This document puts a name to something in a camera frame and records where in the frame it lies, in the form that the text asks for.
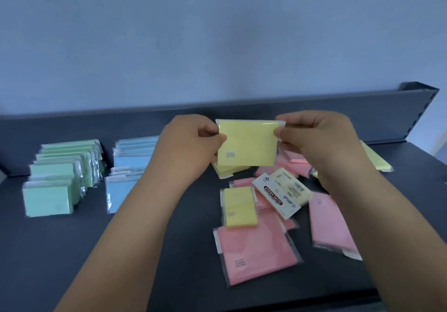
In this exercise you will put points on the dark grey metal shelf panel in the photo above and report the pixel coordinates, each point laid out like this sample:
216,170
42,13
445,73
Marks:
104,126

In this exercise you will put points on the row of blue note packets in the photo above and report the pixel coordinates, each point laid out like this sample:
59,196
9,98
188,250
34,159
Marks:
127,168

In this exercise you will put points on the person's right forearm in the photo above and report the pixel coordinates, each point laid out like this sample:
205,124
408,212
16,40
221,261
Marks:
391,245

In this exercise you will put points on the large yellow sticky note packet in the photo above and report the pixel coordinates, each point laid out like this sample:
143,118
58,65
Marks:
248,144

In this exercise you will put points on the small yellow sticky note packet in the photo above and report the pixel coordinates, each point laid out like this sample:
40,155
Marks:
240,206

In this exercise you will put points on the person's left thumb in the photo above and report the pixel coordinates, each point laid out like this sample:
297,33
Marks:
208,131

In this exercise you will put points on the person's right hand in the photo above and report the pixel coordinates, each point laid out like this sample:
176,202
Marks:
328,147

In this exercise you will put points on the person's left hand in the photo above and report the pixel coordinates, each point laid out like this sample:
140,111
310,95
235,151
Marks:
181,147

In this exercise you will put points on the large pink sticky note packet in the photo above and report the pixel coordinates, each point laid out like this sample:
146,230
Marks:
256,252

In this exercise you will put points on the person's right thumb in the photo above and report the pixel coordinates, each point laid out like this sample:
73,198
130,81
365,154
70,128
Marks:
291,134

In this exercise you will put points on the row of green note packets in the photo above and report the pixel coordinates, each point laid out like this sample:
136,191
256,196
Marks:
52,186

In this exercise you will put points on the yellow packet with white label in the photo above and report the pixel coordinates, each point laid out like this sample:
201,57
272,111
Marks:
283,193

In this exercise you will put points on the person's left forearm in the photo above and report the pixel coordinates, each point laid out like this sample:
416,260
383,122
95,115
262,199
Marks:
125,238

